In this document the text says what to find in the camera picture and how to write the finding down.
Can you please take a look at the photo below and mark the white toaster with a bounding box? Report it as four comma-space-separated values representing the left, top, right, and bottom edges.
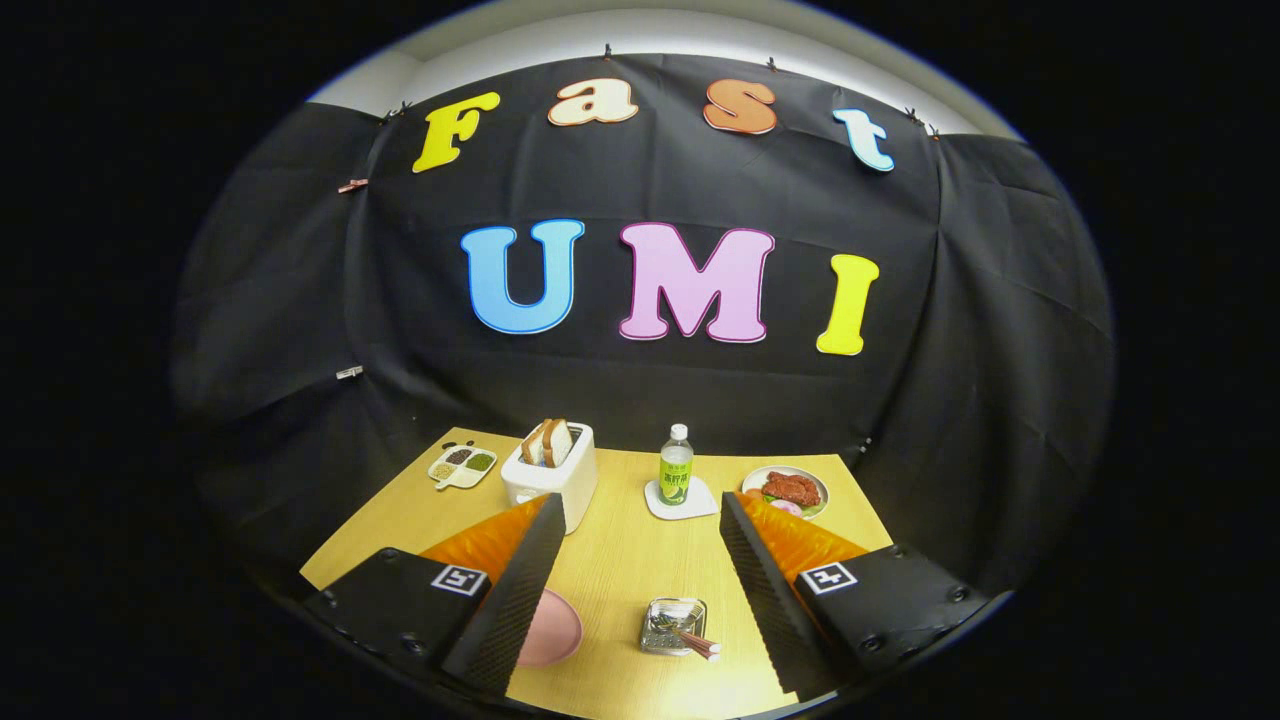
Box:
500, 422, 599, 535

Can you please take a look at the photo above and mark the white divided sauce dish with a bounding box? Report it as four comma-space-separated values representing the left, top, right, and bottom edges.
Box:
427, 440, 498, 491

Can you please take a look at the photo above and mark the plate of food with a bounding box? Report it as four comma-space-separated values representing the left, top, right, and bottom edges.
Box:
741, 465, 830, 520

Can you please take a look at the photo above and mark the white coaster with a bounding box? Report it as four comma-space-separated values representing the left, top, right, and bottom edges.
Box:
644, 476, 720, 521

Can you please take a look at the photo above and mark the black backdrop cloth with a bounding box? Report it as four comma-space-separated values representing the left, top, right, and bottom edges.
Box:
170, 52, 1116, 601

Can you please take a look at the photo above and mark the green label drink bottle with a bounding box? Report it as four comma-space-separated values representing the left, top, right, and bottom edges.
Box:
658, 423, 694, 506

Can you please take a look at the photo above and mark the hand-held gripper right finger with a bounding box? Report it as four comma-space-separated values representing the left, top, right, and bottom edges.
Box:
719, 490, 991, 703

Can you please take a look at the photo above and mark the pink plate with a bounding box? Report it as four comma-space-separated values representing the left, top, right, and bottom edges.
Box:
515, 587, 584, 668

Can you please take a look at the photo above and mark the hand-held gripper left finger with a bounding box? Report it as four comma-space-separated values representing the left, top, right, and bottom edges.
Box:
300, 492, 568, 698

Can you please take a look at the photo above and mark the metal drain basket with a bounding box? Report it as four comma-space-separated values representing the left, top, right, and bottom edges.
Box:
640, 597, 709, 656

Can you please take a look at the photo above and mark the red checked handle fork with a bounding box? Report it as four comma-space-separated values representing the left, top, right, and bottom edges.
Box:
652, 615, 718, 662

